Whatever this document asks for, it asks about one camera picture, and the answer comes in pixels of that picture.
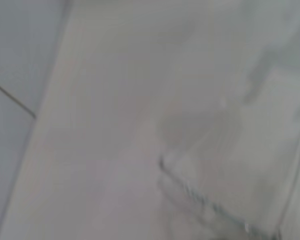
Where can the clear plastic glasses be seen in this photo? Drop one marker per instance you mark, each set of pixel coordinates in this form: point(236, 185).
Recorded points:
point(195, 193)

